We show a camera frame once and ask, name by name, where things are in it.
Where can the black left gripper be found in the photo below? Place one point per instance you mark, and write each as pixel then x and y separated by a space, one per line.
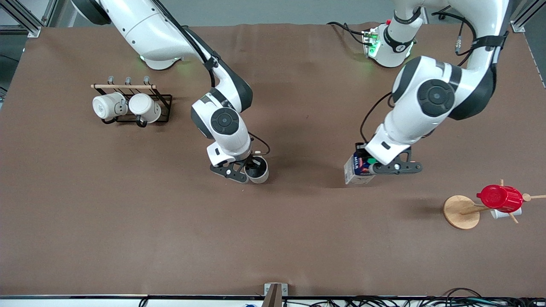
pixel 361 149

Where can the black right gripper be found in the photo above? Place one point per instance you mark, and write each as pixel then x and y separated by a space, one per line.
pixel 255 163

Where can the red cup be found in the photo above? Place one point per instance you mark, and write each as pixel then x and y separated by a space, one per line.
pixel 501 198

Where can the aluminium frame profile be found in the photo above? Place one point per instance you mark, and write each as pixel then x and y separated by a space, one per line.
pixel 518 26
pixel 30 27

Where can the small white cup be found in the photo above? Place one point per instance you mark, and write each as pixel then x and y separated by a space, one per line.
pixel 503 214

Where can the blue white milk carton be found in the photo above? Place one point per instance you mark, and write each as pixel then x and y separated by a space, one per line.
pixel 353 172

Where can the ribbed off-white cup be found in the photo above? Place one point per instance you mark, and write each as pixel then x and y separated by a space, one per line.
pixel 259 175

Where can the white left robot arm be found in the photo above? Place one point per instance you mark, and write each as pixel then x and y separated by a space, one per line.
pixel 431 98

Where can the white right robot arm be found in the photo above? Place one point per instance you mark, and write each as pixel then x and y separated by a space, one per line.
pixel 162 30

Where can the white mug with face print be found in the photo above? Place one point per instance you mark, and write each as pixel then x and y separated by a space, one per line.
pixel 106 105

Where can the wooden mug tree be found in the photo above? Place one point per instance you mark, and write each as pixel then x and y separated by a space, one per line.
pixel 460 213

